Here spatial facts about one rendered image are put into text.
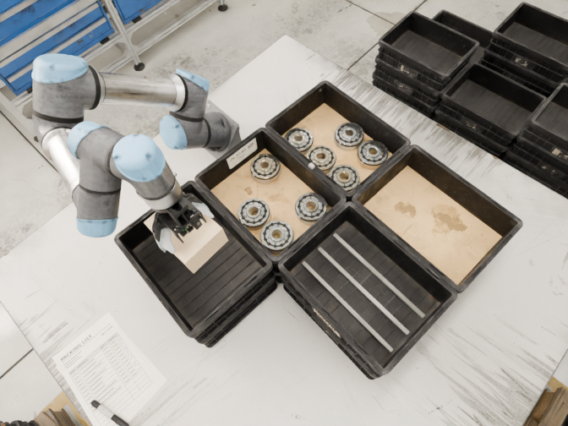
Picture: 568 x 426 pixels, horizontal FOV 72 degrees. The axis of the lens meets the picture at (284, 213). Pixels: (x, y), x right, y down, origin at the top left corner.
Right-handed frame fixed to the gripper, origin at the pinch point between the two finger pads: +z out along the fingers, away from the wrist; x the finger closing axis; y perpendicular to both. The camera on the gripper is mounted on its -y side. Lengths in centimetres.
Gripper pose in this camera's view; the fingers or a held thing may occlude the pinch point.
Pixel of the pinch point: (185, 229)
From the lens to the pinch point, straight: 100.0
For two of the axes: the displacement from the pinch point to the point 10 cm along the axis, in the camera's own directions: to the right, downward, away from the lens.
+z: 0.6, 4.5, 8.9
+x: 6.8, -6.7, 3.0
